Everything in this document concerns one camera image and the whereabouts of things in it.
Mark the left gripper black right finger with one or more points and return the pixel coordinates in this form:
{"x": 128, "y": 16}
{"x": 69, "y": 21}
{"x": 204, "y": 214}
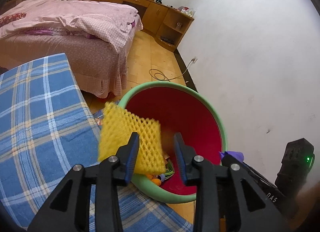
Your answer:
{"x": 225, "y": 189}

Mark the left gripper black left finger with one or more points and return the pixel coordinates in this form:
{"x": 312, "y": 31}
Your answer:
{"x": 67, "y": 207}

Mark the purple bag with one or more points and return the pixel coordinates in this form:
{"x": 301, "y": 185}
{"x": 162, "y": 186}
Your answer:
{"x": 237, "y": 155}

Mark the green snack wrapper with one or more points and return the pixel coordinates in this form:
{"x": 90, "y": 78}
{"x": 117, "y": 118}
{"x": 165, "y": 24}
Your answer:
{"x": 170, "y": 171}

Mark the yellow foam net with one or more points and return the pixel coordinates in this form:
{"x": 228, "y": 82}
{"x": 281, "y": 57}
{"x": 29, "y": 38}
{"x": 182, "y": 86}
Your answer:
{"x": 119, "y": 126}

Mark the red green trash bin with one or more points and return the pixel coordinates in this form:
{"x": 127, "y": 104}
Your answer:
{"x": 178, "y": 109}

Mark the blue plaid tablecloth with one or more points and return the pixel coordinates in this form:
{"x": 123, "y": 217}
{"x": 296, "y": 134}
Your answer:
{"x": 46, "y": 129}

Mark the magazines under bin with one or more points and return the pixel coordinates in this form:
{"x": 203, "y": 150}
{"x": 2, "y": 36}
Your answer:
{"x": 100, "y": 118}

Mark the items on corner shelf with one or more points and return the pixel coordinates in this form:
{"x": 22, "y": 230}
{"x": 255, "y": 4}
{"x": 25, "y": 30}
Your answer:
{"x": 187, "y": 11}

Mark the long wooden cabinet desk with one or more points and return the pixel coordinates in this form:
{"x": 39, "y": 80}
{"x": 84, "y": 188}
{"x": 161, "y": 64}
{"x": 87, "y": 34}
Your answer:
{"x": 165, "y": 24}

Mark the wooden bed with headboard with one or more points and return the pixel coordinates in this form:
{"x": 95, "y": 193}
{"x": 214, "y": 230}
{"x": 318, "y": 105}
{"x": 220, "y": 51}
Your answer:
{"x": 98, "y": 70}

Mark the pink bed quilt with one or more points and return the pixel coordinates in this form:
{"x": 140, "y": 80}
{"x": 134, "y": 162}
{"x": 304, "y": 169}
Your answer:
{"x": 111, "y": 22}

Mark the red floral pillow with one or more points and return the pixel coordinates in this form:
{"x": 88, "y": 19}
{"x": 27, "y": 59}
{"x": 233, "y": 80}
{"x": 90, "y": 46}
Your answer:
{"x": 10, "y": 18}

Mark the wall power socket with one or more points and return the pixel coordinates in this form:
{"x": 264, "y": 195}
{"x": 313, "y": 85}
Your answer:
{"x": 194, "y": 59}

